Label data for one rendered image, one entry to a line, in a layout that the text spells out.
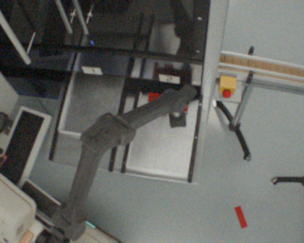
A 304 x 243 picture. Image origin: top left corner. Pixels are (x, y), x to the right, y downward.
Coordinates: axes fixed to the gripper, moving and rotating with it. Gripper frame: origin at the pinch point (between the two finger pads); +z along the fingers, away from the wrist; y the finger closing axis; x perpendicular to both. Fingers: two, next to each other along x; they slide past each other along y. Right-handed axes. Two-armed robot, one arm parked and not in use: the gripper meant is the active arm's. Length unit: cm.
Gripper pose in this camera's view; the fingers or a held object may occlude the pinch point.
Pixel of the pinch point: (176, 121)
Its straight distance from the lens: 171.2
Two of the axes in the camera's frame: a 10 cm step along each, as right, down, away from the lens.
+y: -0.9, -9.4, 3.3
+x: -9.9, 1.1, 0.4
